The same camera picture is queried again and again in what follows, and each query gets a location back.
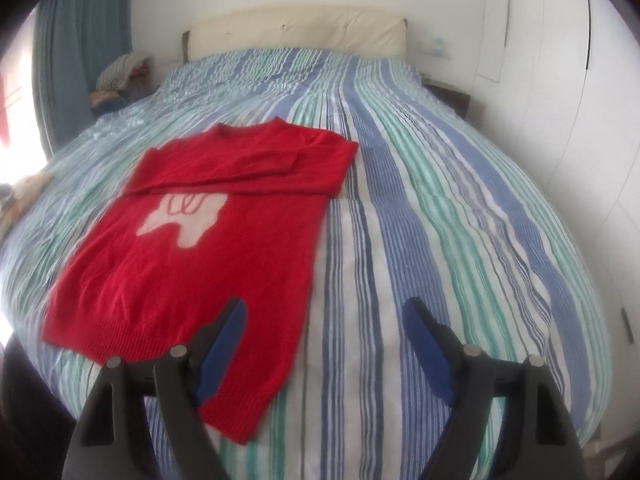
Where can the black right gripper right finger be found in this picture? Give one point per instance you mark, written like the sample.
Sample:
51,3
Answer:
537,439

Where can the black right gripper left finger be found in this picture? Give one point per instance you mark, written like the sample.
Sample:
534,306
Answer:
112,438

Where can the red knit sweater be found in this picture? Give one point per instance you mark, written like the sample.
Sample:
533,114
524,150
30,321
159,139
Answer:
228,212

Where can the pile of clothes by bed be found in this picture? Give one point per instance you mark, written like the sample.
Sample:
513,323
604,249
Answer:
123,82

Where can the blue green striped bedspread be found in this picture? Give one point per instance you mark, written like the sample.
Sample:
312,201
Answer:
430,208

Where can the items on window sill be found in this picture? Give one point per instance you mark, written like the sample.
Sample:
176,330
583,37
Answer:
18,198

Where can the dark wooden nightstand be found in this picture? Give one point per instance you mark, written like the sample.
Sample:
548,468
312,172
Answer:
463,104

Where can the white built-in wardrobe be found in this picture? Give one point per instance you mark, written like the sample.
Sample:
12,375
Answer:
557,87

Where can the blue window curtain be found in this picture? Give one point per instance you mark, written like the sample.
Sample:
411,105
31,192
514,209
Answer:
74,42

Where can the cream padded headboard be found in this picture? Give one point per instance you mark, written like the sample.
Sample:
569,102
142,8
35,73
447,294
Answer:
354,30

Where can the white wall socket panel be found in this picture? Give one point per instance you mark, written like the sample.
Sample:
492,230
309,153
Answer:
437,47

